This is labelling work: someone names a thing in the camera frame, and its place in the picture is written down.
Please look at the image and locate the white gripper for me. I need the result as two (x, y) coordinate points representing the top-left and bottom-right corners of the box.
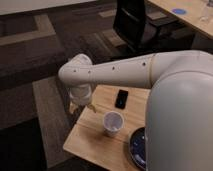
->
(69, 84), (97, 114)

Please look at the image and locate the white paper cup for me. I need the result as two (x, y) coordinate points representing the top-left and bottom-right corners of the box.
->
(103, 111), (124, 137)

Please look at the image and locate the wooden desk in background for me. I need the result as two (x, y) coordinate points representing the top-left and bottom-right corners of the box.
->
(148, 0), (213, 39)

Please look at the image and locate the blue round coaster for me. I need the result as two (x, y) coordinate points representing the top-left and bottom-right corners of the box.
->
(172, 8), (187, 15)

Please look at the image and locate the black eraser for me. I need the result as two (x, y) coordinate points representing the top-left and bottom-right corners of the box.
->
(115, 90), (128, 109)

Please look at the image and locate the dark blue plate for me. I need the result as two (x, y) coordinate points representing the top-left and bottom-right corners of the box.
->
(129, 127), (146, 171)

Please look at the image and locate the clear drinking glass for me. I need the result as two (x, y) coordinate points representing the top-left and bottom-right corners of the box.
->
(200, 0), (213, 22)

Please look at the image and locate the black office chair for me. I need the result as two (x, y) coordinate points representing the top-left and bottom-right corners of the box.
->
(113, 0), (176, 53)

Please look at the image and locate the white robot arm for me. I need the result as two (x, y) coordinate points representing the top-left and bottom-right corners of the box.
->
(58, 50), (213, 171)

